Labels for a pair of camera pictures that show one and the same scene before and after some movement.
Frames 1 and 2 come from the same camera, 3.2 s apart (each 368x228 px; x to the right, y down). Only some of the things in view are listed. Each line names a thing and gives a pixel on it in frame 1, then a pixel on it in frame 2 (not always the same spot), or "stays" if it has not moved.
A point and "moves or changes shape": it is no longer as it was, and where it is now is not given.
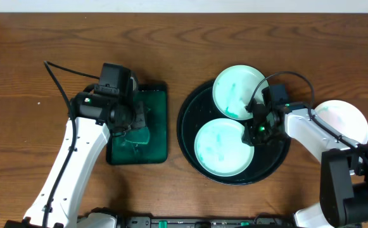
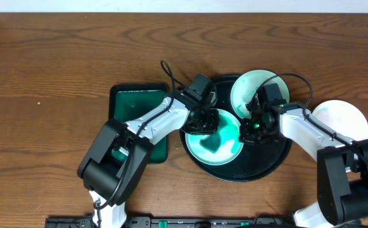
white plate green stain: (346, 118) stays
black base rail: (121, 220) stays
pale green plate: (219, 148) moves or changes shape
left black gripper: (140, 114) -> (201, 125)
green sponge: (140, 135) moves or changes shape
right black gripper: (250, 132) stays
